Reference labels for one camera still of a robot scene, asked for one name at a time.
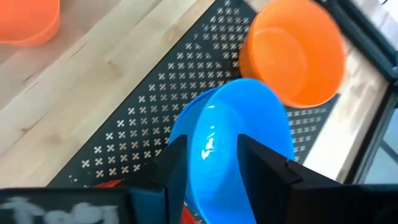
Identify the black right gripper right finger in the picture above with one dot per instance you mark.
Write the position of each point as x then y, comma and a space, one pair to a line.
311, 205

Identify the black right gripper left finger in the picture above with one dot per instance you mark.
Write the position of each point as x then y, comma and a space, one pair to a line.
93, 208

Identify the orange mini bowl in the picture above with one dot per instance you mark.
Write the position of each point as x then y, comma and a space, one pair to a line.
28, 18
292, 53

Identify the red mini bowl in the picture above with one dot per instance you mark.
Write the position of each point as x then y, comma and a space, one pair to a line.
190, 217

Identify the black frame rail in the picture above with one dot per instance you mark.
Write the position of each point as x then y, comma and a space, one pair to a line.
371, 140

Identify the black perforated metal rack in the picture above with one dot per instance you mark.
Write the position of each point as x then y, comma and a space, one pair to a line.
140, 109

